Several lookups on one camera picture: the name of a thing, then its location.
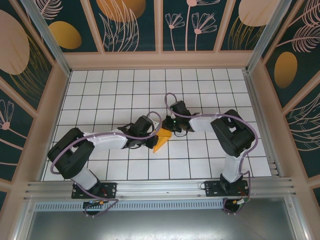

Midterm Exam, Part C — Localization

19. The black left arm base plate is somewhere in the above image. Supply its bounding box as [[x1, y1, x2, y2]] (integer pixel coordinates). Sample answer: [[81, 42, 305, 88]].
[[71, 182, 118, 200]]

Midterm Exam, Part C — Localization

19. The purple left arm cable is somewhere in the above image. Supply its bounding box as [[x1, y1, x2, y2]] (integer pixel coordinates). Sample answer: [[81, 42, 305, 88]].
[[50, 111, 163, 218]]

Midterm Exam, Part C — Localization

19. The aluminium side rail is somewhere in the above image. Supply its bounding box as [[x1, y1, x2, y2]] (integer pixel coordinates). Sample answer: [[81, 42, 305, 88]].
[[243, 71, 285, 178]]

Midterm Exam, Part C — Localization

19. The aluminium frame post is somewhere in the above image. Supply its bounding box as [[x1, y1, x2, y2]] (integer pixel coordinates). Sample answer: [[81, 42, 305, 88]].
[[20, 0, 73, 76], [245, 0, 300, 74]]

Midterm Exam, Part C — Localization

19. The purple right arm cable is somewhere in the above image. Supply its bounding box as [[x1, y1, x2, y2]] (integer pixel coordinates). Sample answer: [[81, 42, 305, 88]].
[[164, 93, 259, 216]]

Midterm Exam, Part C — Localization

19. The grey metal sheet panel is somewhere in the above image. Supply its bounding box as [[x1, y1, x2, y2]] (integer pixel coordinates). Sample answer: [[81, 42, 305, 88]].
[[14, 209, 306, 240]]

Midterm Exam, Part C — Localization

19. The small controller board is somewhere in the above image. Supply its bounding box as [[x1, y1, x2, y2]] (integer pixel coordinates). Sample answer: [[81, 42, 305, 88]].
[[231, 197, 251, 208], [82, 199, 106, 209]]

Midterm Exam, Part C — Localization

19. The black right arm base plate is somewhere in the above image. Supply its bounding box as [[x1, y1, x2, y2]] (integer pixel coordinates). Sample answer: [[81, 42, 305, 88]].
[[204, 180, 251, 197]]

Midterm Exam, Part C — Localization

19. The yellow-orange cloth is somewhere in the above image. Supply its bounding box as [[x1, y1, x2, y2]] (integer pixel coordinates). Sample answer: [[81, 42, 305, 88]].
[[152, 126, 173, 154]]

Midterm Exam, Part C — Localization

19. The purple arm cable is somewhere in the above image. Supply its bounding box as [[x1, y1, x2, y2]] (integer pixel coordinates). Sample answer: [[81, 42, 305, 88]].
[[164, 93, 259, 216], [50, 111, 163, 218]]

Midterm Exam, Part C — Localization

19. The long aluminium mounting rail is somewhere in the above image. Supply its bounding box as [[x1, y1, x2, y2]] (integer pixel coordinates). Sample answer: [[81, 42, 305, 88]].
[[23, 177, 298, 202]]

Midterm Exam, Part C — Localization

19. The slotted grey cable duct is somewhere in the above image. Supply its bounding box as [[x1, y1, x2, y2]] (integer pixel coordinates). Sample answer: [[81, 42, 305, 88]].
[[33, 199, 226, 211]]

